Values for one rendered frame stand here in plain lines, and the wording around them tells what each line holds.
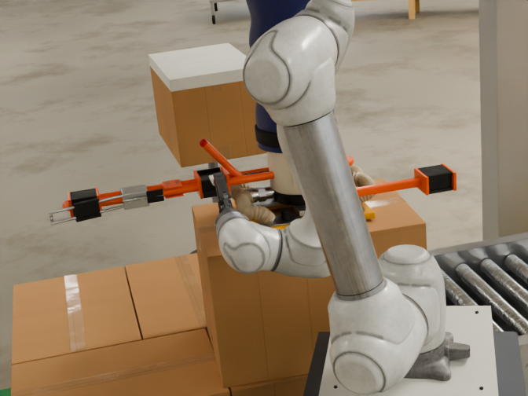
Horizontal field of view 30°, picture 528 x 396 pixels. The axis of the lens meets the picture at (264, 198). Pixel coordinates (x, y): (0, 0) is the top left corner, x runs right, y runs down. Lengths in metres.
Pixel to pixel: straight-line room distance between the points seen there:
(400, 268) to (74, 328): 1.41
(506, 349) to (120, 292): 1.47
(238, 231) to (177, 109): 2.10
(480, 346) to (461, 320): 0.12
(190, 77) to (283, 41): 2.50
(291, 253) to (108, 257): 2.95
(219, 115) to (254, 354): 1.81
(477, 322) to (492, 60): 1.76
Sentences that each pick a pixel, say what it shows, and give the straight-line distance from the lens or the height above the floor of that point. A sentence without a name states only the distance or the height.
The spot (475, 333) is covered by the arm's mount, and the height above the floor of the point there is 0.82.
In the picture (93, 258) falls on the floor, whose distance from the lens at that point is 5.17.
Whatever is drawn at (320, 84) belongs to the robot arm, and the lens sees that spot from 1.82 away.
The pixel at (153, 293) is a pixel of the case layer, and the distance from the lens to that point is 3.38.
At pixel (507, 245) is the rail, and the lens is 3.45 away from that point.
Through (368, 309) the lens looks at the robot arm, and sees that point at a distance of 1.95.
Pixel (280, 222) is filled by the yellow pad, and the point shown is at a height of 0.98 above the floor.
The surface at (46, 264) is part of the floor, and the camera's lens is 5.20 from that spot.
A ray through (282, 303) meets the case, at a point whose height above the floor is 0.77.
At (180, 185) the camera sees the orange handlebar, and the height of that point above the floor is 1.10.
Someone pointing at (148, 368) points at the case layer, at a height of 0.54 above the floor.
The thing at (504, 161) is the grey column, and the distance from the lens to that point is 4.09.
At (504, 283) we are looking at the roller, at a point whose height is 0.54.
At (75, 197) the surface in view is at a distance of 2.68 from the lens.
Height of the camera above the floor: 1.97
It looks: 20 degrees down
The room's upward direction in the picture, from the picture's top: 6 degrees counter-clockwise
